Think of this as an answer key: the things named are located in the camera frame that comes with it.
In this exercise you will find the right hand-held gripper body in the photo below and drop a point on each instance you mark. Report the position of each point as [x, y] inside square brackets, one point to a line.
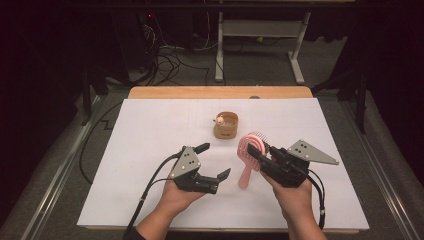
[286, 171]

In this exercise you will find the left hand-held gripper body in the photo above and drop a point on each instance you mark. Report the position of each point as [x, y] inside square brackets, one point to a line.
[191, 181]

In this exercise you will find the pink hairbrush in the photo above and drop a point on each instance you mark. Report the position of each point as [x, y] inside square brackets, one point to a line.
[245, 176]

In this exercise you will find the person's left hand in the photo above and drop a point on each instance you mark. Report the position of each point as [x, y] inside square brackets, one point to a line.
[176, 200]

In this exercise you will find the person's right hand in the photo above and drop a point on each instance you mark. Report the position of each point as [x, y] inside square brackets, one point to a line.
[295, 201]

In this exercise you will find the small pale toy figure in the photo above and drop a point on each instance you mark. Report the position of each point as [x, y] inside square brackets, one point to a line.
[219, 120]

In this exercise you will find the wooden table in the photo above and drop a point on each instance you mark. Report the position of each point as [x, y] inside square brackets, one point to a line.
[216, 92]

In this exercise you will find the white paper sheet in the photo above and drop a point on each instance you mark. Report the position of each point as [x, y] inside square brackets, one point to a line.
[133, 140]

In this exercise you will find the black metal stand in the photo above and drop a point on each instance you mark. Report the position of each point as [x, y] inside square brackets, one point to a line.
[87, 96]
[360, 100]

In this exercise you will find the dark device with red light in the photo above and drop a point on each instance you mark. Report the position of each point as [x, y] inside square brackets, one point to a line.
[133, 40]

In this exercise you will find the metal floor rail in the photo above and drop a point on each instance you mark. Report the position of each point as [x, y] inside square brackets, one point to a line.
[56, 186]
[380, 173]

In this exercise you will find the white metal desk frame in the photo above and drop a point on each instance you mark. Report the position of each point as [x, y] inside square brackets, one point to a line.
[263, 28]

